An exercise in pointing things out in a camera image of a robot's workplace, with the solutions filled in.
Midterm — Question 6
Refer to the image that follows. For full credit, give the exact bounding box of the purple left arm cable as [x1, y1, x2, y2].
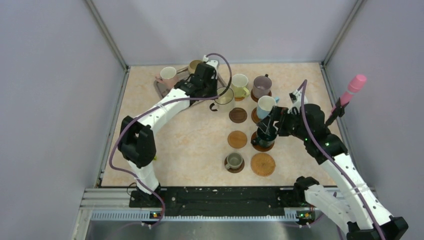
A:
[108, 52, 233, 228]

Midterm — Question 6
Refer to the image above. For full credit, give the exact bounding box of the white mug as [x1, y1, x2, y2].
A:
[155, 66, 179, 90]

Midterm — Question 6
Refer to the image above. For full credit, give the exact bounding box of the brown saucer coaster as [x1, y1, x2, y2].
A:
[250, 132, 275, 152]
[251, 108, 261, 124]
[250, 89, 263, 103]

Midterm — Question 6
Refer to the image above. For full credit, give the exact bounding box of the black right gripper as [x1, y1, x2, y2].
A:
[257, 105, 310, 141]

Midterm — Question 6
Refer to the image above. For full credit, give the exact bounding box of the metal serving tray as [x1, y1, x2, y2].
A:
[154, 67, 230, 106]

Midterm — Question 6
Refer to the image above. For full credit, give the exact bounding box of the pink microphone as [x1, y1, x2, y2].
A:
[331, 74, 367, 112]

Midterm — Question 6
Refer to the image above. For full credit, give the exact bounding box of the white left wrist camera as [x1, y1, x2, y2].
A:
[202, 55, 220, 71]

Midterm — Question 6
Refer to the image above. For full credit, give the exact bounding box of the light bamboo coaster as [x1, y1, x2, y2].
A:
[234, 96, 245, 102]
[227, 130, 248, 149]

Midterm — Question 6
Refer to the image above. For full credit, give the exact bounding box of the tan mug with handle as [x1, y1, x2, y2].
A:
[187, 59, 203, 75]

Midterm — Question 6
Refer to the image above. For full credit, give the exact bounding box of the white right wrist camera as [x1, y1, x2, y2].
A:
[288, 90, 303, 115]

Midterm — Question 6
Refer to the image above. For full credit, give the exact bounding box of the dark walnut coaster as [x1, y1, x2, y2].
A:
[224, 157, 245, 174]
[228, 107, 248, 124]

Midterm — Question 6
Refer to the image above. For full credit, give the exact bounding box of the pale yellow mug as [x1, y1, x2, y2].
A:
[231, 73, 250, 99]

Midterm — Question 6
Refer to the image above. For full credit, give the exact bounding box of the woven rattan coaster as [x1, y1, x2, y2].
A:
[250, 152, 276, 177]

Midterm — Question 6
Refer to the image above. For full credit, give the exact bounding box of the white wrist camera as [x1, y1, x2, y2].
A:
[288, 90, 303, 115]
[202, 55, 220, 71]

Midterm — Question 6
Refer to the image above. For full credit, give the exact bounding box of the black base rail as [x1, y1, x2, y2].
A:
[80, 186, 323, 225]

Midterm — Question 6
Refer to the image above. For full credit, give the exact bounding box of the light blue mug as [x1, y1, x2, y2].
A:
[256, 95, 280, 120]

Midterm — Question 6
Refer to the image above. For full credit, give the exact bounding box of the small grey-green cup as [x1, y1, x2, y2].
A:
[227, 152, 242, 168]

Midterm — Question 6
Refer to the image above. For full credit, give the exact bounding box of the beige mug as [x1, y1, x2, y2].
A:
[209, 87, 235, 113]

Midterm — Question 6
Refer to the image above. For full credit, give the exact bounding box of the dark green mug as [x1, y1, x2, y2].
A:
[250, 123, 277, 148]

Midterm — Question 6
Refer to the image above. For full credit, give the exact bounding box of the dark walnut coaster front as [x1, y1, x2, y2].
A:
[224, 157, 245, 174]

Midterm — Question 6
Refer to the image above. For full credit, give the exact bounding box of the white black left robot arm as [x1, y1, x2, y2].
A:
[117, 60, 219, 207]

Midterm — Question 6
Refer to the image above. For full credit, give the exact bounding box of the mauve mug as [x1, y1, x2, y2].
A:
[252, 74, 273, 99]

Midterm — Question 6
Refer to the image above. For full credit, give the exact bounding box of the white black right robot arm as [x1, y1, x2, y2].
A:
[254, 103, 409, 240]

